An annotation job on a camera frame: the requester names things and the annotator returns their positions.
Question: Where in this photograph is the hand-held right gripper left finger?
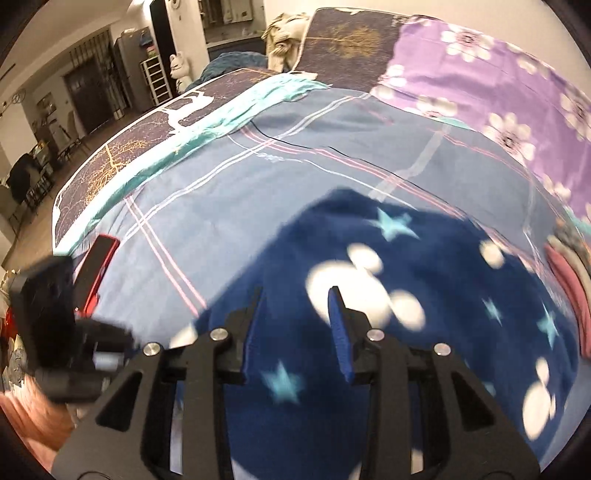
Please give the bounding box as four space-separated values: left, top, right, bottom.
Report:
51 285 269 480

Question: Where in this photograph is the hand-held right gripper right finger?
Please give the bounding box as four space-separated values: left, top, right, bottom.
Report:
326 285 541 480

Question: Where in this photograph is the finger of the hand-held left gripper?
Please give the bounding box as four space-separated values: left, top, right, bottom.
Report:
75 234 122 317

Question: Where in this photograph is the navy star-print fleece pajama top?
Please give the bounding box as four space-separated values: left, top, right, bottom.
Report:
168 187 583 480

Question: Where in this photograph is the stack of folded clothes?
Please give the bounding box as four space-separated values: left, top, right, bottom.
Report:
545 242 591 361

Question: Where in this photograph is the beige clothes pile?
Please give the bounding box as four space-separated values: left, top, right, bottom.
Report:
262 13 311 73

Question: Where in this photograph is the pink fuzzy cloth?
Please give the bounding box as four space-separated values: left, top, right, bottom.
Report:
0 376 77 467

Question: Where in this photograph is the dark dining chair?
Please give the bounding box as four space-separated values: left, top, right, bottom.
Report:
9 152 54 215

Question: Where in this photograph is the dark deer-print bedspread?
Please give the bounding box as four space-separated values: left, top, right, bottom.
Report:
53 67 287 245

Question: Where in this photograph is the blue-grey plaid bed sheet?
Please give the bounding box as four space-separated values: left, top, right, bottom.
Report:
58 83 583 333

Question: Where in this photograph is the dark door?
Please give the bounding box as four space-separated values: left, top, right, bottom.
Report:
62 55 116 134

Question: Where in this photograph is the white shelf rack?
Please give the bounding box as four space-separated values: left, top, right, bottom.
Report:
141 54 174 107

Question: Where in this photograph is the dark tall cabinet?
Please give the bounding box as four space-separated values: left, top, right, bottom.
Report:
113 28 155 118

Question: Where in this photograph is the white lucky cat figurine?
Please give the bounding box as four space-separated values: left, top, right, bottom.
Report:
168 52 192 90

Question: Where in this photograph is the teal quilted cloth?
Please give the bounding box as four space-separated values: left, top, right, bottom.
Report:
58 74 333 250

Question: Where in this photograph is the dark teal knit blanket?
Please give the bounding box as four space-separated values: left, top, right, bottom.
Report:
198 51 280 86

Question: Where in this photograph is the purple floral pillow cover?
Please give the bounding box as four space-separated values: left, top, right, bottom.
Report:
369 16 591 222

